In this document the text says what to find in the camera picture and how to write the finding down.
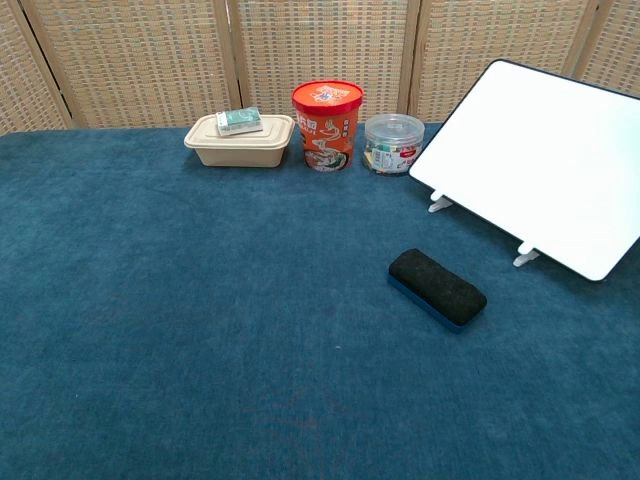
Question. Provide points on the black felt blue eraser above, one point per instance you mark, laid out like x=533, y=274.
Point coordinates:
x=435, y=285

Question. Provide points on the white rectangular board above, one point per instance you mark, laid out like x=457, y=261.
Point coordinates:
x=525, y=160

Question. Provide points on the orange instant noodle cup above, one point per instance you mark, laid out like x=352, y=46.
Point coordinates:
x=327, y=135

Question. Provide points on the clear jar of clips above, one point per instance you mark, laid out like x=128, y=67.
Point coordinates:
x=392, y=145

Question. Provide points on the beige lidded lunch box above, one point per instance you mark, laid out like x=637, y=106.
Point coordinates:
x=240, y=150

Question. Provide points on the blue plush tablecloth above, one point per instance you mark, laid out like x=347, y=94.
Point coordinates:
x=200, y=300

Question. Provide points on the small green card box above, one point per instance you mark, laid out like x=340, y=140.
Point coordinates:
x=240, y=121

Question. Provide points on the woven rattan folding screen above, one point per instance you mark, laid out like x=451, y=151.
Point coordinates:
x=150, y=50

